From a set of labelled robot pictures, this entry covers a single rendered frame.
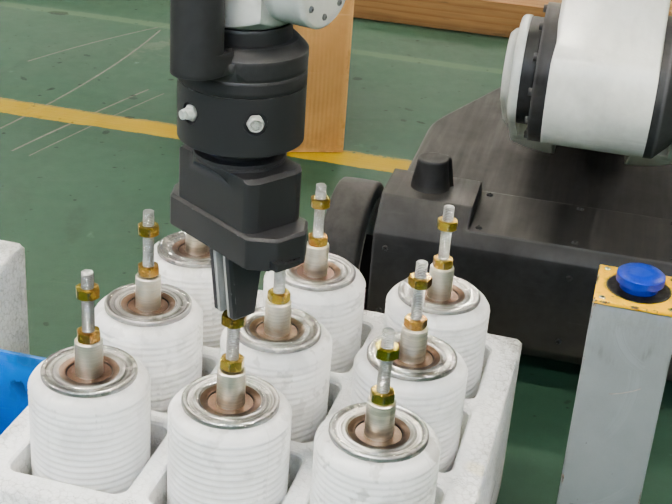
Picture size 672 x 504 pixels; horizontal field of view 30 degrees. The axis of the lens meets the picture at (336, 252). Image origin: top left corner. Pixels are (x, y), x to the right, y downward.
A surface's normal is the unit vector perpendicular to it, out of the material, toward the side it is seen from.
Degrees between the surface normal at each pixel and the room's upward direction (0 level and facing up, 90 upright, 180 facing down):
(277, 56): 45
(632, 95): 81
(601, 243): 0
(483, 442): 0
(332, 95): 90
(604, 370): 90
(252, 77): 90
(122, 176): 0
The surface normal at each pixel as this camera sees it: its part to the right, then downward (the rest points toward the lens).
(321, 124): 0.11, 0.44
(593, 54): -0.15, -0.17
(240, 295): 0.67, 0.37
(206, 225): -0.74, 0.25
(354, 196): 0.02, -0.71
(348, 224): -0.07, -0.37
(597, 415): -0.26, 0.41
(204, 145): -0.51, 0.35
